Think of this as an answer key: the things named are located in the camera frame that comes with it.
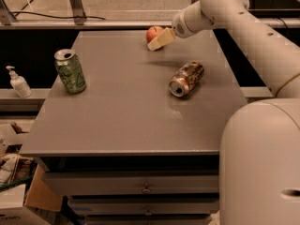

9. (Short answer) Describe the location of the metal railing frame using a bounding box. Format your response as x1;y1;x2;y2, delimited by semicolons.
0;0;299;30

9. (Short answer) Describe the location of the grey drawer cabinet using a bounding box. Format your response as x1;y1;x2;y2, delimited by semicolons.
22;31;246;225

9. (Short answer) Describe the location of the white box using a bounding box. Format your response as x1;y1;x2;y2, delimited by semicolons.
0;185;50;225

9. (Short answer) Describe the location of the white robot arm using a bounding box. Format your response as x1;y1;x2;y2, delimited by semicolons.
148;0;300;225

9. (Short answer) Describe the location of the orange soda can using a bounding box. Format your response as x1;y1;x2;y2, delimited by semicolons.
169;62;204;98

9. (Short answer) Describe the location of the cardboard box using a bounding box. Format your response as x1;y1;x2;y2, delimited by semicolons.
24;166;63;212

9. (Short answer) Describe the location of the red apple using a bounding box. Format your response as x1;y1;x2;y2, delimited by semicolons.
146;26;163;42

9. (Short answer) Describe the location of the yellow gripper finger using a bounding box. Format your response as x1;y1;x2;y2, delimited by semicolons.
147;27;175;51

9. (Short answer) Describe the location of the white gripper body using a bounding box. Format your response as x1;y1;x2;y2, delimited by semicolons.
172;1;209;38

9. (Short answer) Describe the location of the white pump bottle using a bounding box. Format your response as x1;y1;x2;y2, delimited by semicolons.
6;66;32;98

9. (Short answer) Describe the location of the black cable on floor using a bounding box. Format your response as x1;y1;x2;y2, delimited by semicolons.
8;10;107;21

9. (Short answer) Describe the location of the green soda can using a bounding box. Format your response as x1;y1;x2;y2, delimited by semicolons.
54;49;86;94

